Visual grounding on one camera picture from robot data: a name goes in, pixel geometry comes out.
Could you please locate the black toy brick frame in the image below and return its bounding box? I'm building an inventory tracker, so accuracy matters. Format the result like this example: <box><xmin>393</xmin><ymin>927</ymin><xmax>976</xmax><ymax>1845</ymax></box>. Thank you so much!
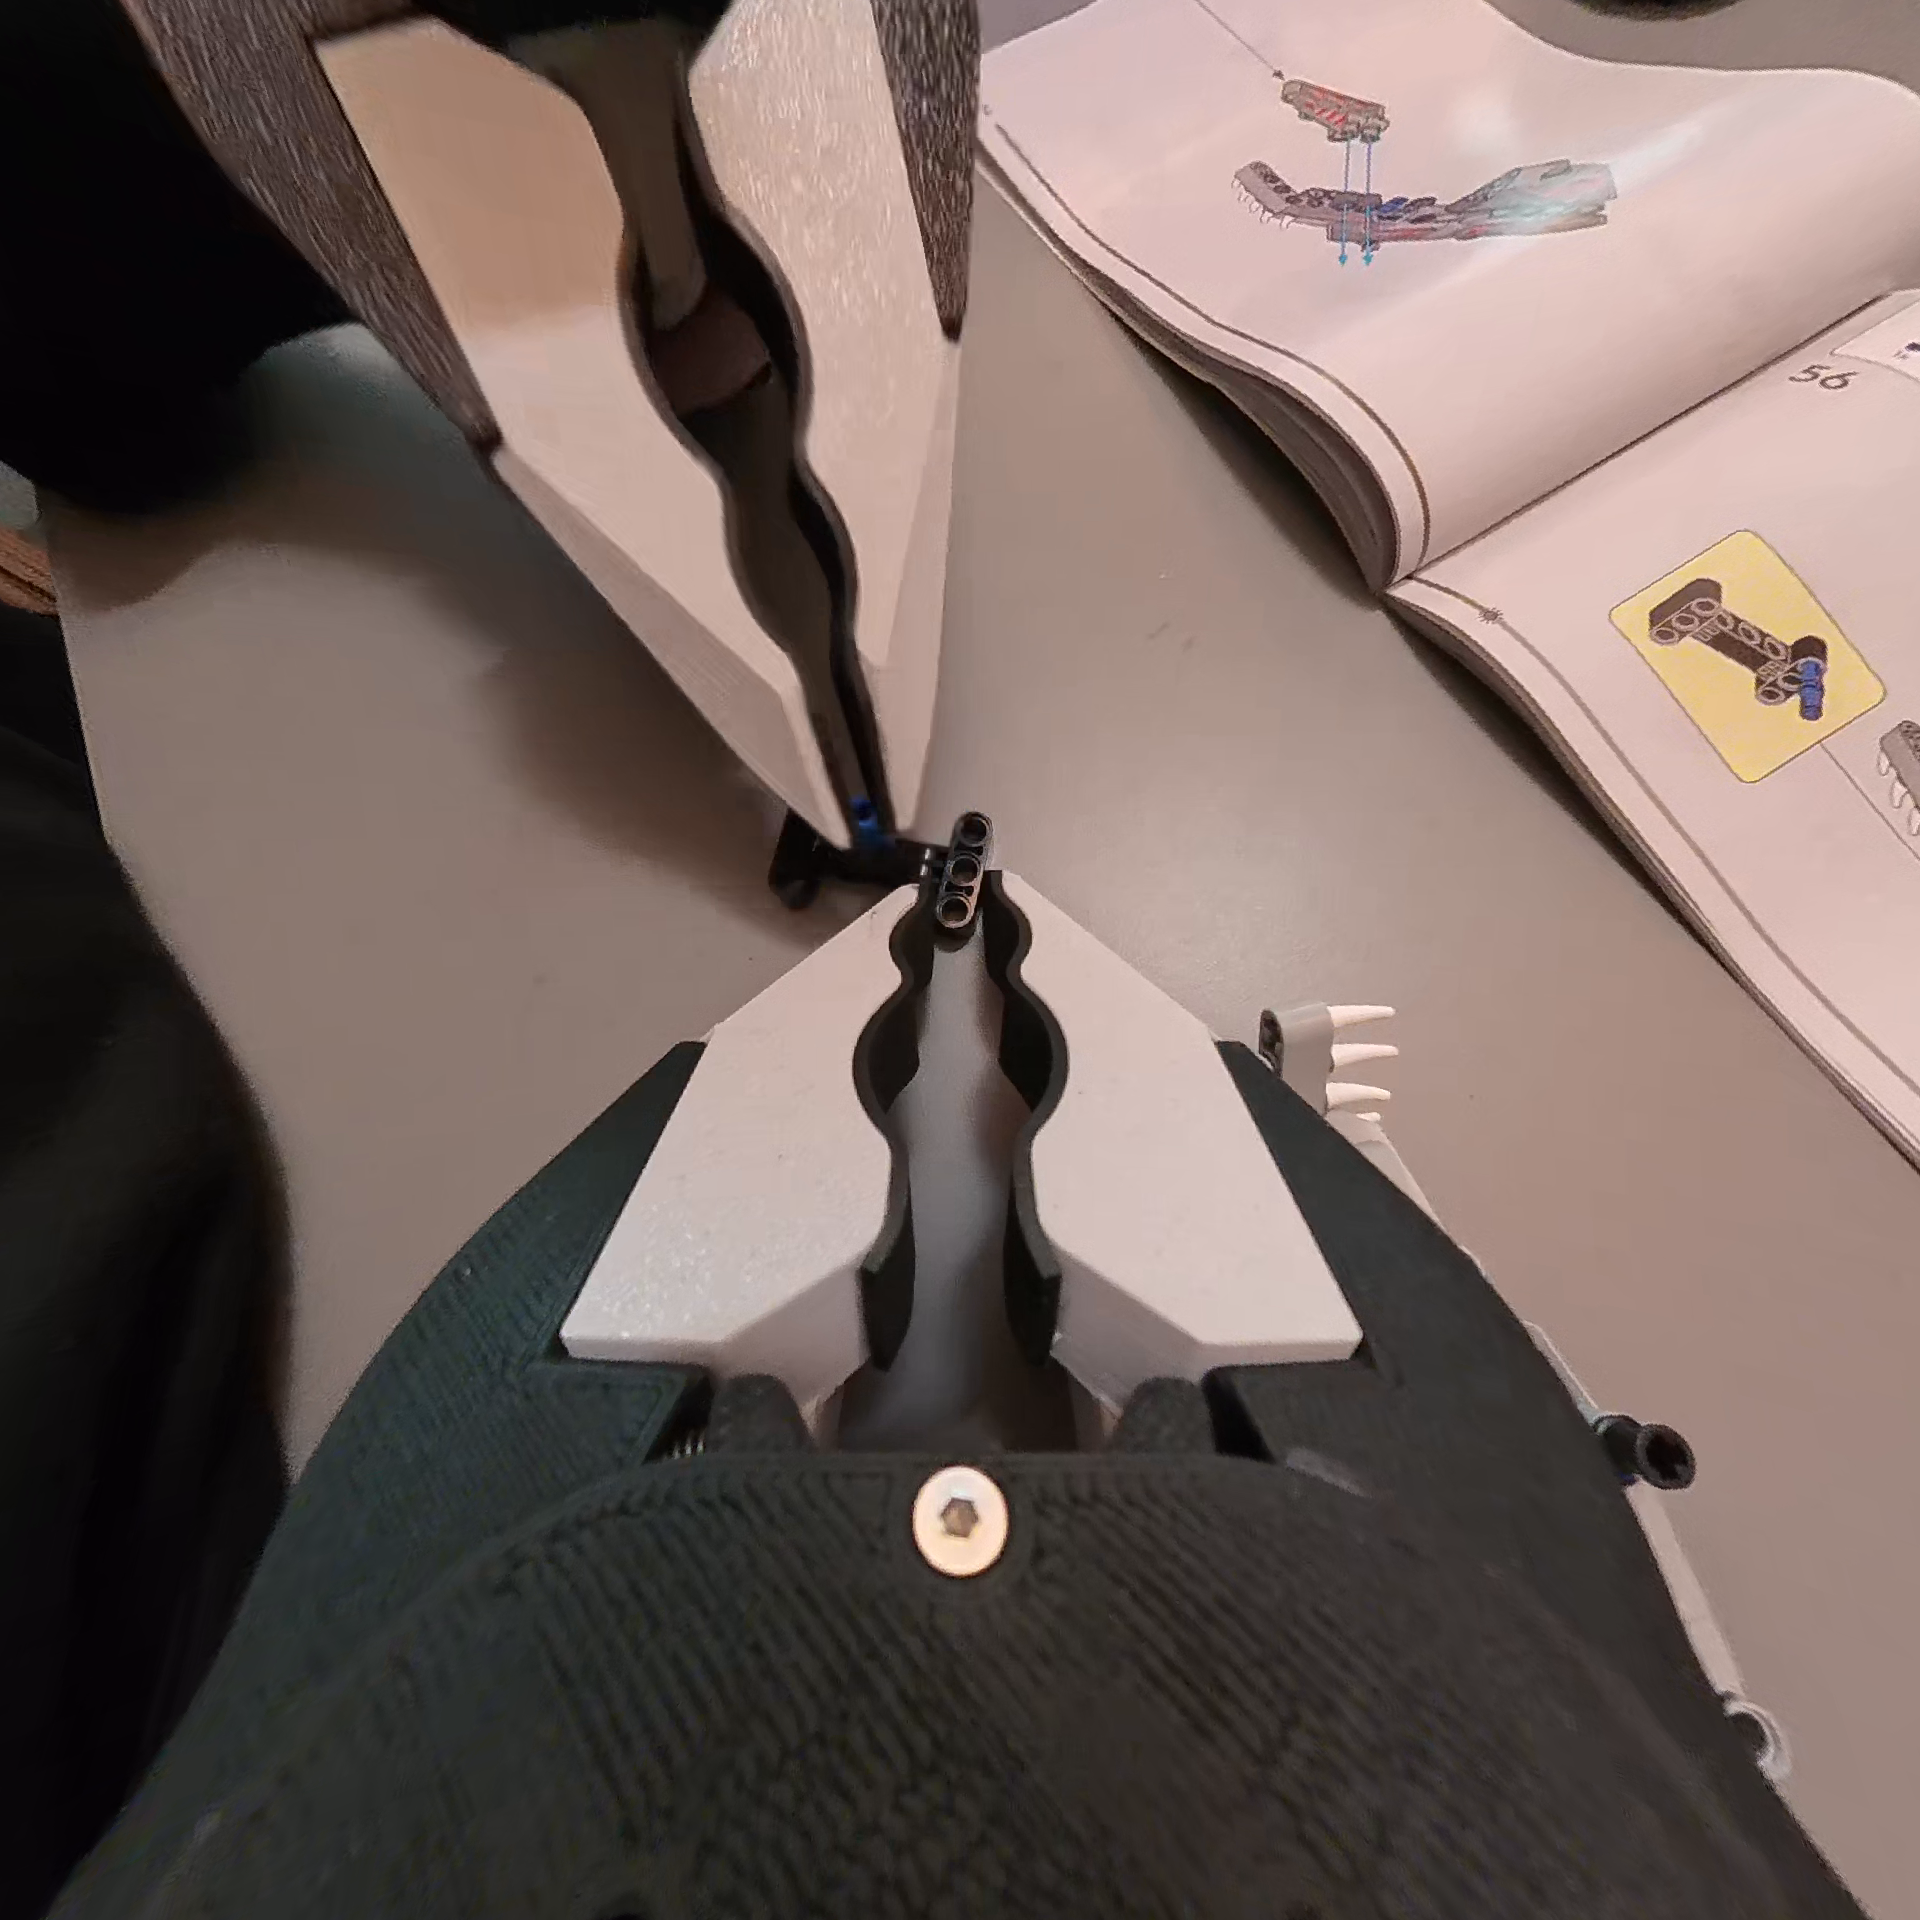
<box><xmin>767</xmin><ymin>808</ymin><xmax>1004</xmax><ymax>940</ymax></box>

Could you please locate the grey toy brick shark head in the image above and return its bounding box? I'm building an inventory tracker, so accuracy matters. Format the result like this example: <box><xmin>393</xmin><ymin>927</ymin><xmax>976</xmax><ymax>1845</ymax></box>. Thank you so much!
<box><xmin>1253</xmin><ymin>1001</ymin><xmax>1790</xmax><ymax>1789</ymax></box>

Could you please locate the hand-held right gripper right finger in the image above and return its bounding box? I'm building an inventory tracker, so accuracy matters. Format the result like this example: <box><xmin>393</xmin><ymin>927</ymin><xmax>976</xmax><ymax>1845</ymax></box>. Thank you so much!
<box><xmin>983</xmin><ymin>866</ymin><xmax>1367</xmax><ymax>1444</ymax></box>

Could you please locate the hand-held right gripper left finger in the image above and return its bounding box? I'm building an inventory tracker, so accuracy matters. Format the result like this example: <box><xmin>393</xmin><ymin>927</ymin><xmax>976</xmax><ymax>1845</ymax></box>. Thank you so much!
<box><xmin>557</xmin><ymin>882</ymin><xmax>944</xmax><ymax>1373</ymax></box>

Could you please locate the toy brick instruction booklet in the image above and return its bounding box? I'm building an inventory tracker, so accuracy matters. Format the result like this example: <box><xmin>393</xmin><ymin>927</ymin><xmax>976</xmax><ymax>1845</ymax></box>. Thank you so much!
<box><xmin>976</xmin><ymin>0</ymin><xmax>1920</xmax><ymax>1172</ymax></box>

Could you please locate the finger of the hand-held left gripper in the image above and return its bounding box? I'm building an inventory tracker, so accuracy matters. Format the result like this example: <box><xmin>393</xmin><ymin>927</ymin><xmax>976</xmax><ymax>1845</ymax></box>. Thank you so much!
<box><xmin>317</xmin><ymin>18</ymin><xmax>848</xmax><ymax>845</ymax></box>
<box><xmin>688</xmin><ymin>0</ymin><xmax>965</xmax><ymax>845</ymax></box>

